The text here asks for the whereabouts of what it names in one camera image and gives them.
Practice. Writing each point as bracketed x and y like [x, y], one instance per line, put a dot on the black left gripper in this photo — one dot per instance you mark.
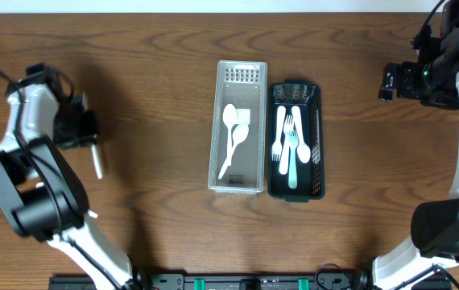
[78, 131]

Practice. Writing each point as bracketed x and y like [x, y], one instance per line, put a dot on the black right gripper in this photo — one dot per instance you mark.
[412, 72]

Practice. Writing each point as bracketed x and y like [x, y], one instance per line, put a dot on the white plastic spoon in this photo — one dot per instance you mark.
[238, 136]
[92, 214]
[97, 161]
[303, 150]
[229, 117]

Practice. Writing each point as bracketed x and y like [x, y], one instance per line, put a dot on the white plastic fork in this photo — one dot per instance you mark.
[292, 180]
[287, 129]

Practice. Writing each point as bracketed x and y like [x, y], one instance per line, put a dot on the white plastic utensil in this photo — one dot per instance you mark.
[277, 145]

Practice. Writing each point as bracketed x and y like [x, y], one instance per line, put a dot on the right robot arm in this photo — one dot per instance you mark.
[432, 247]

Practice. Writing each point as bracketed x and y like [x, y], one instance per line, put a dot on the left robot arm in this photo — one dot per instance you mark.
[40, 195]

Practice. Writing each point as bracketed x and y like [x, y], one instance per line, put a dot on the clear perforated plastic basket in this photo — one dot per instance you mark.
[237, 153]

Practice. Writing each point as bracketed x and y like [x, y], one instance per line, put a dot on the white label sticker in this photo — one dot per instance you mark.
[243, 116]

